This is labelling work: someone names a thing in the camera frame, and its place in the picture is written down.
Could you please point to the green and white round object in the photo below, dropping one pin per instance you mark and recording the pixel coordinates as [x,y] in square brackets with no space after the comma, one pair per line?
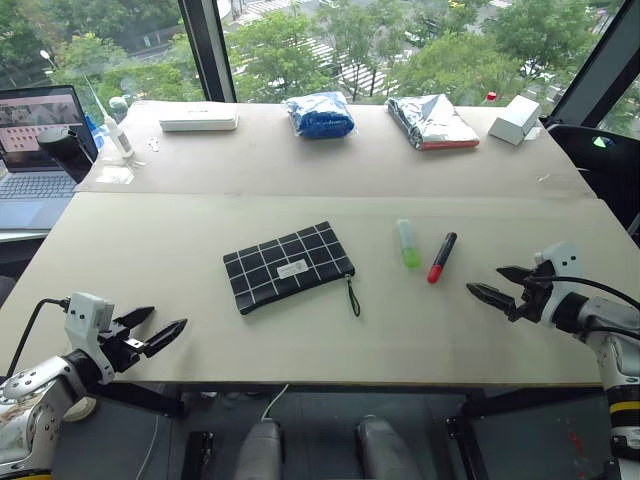
[118,105]

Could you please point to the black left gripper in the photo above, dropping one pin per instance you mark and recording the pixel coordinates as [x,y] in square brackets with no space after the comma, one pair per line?
[122,350]

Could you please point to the silver foil bag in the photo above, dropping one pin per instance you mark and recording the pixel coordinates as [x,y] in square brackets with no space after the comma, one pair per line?
[432,122]

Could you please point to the black cylinder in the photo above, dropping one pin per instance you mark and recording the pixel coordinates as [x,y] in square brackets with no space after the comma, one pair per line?
[62,150]

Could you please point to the black table leg brace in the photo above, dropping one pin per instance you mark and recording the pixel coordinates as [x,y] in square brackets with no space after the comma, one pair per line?
[140,397]
[500,407]

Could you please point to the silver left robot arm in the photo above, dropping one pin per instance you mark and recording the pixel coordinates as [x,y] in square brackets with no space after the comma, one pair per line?
[35,395]

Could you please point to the laptop computer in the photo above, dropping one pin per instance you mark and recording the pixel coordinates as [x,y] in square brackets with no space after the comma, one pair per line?
[30,185]

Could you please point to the black window pillar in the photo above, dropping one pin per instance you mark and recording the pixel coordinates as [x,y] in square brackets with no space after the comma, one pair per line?
[207,45]

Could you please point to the small white carton box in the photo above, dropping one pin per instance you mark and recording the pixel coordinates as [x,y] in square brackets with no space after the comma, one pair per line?
[515,120]

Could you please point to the tiny clear plastic scrap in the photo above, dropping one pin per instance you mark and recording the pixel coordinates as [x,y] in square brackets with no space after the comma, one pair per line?
[543,178]

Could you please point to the white tube with nozzle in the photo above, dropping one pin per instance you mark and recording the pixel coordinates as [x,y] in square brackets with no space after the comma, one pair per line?
[117,135]

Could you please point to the black white-grid pencil case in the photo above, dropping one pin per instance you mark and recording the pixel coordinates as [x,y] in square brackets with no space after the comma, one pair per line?
[285,265]

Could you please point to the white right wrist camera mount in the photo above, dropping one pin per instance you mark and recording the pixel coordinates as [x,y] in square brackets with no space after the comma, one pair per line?
[562,257]

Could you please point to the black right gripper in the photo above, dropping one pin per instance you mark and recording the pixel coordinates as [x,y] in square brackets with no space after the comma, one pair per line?
[532,302]

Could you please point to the green translucent glue stick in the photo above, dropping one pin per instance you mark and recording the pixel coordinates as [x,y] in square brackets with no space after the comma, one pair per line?
[409,245]

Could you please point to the red bottle cap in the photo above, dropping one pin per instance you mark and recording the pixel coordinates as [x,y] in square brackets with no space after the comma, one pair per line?
[491,96]

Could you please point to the blue plastic bag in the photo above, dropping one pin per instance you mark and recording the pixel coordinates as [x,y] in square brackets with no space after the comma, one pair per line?
[320,117]

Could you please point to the blue object behind laptop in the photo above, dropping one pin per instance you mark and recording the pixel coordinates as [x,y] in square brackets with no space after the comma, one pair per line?
[95,131]

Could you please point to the dark rounded shape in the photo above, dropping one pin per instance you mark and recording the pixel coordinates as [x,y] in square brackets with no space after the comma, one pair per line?
[260,452]
[385,450]

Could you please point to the dark slanted window frame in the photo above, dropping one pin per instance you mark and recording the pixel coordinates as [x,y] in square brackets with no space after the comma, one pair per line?
[595,55]

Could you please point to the flat white box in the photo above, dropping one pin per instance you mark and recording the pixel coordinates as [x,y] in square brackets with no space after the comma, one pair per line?
[199,119]

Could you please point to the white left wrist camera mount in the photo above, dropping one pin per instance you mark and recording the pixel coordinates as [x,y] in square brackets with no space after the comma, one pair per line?
[82,315]

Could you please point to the black marker with red cap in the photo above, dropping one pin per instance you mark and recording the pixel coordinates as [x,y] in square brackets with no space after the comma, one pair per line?
[442,257]

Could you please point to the small clear plastic bag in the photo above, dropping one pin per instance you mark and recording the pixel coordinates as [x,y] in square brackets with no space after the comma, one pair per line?
[115,172]

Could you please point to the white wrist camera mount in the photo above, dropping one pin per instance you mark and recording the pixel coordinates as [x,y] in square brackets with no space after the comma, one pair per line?
[562,257]
[82,315]

